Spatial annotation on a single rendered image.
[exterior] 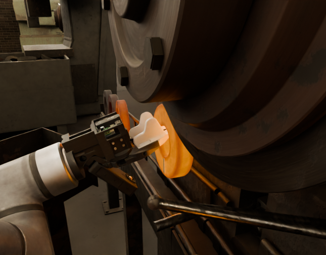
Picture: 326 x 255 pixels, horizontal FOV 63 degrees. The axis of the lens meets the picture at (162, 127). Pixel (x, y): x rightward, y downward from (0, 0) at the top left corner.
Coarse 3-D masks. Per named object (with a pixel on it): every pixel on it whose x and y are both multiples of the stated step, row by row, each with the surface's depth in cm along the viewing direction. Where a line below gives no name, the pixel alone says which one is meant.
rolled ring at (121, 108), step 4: (120, 100) 105; (124, 100) 105; (116, 104) 107; (120, 104) 101; (124, 104) 101; (116, 108) 109; (120, 108) 100; (124, 108) 100; (120, 112) 99; (124, 112) 99; (120, 116) 98; (124, 116) 99; (128, 116) 99; (124, 120) 98; (128, 120) 99; (124, 124) 98; (128, 124) 99; (128, 128) 99; (128, 132) 100
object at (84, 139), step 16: (96, 128) 52; (112, 128) 46; (64, 144) 46; (80, 144) 47; (96, 144) 48; (112, 144) 49; (128, 144) 50; (80, 160) 49; (96, 160) 50; (112, 160) 49; (80, 176) 48
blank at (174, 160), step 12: (156, 108) 57; (168, 120) 51; (168, 132) 52; (168, 144) 58; (180, 144) 48; (156, 156) 61; (168, 156) 53; (180, 156) 48; (192, 156) 49; (168, 168) 54; (180, 168) 50
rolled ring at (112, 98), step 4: (112, 96) 119; (116, 96) 119; (108, 100) 127; (112, 100) 117; (116, 100) 117; (108, 104) 129; (112, 104) 116; (108, 108) 131; (112, 108) 117; (112, 112) 129
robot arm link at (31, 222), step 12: (36, 204) 45; (0, 216) 41; (12, 216) 41; (24, 216) 42; (36, 216) 44; (24, 228) 39; (36, 228) 42; (48, 228) 45; (36, 240) 40; (48, 240) 43; (36, 252) 39; (48, 252) 42
